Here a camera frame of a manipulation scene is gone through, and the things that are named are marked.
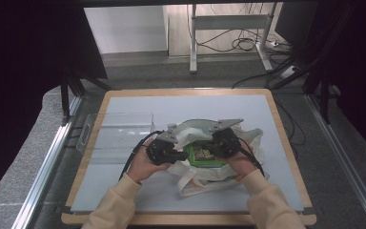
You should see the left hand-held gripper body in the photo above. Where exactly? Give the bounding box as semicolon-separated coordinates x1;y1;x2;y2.
145;123;180;166

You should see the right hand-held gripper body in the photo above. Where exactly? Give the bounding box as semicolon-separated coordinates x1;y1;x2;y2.
208;118;245;159

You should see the green snack packet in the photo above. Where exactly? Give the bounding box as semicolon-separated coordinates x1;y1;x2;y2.
184;142;229;169

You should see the white canvas tote bag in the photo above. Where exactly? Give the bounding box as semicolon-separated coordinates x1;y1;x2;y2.
166;118;270;198

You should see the clear plastic container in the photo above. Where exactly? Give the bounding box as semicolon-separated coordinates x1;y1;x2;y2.
75;112;156;165

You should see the person's left hand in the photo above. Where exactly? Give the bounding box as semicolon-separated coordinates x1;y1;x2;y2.
126;142;173;184

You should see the person's right hand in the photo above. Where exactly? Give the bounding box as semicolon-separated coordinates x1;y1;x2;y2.
227;150;261;181

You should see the white power strip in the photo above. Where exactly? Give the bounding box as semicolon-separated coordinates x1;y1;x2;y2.
279;65;300;79

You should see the black metal stand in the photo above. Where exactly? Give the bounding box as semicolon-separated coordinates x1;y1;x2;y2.
59;63;112;126
268;3;358;126

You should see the black corner clip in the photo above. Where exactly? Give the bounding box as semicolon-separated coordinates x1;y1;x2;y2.
302;206;317;218
56;204;72;216

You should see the white panel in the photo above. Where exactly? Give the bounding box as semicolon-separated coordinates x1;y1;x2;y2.
84;5;169;54

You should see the dark curtain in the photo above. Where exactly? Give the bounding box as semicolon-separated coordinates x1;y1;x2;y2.
0;0;108;206
311;0;366;156

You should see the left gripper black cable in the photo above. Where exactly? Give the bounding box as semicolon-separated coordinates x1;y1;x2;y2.
118;129;166;182

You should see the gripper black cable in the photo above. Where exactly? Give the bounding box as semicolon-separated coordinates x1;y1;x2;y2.
118;129;166;182
237;136;265;177

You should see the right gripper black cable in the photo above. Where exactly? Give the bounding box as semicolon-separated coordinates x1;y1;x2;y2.
237;136;265;177

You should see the thin black cable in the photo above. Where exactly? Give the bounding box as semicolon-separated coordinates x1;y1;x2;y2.
273;94;307;149

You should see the white metal desk frame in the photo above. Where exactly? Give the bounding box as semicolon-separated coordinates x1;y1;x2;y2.
189;3;279;74

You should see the tangle of black floor cables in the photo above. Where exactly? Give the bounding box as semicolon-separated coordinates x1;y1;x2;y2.
187;3;295;54

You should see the aluminium rail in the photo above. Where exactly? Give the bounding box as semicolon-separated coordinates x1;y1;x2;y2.
304;94;366;229
10;94;84;229

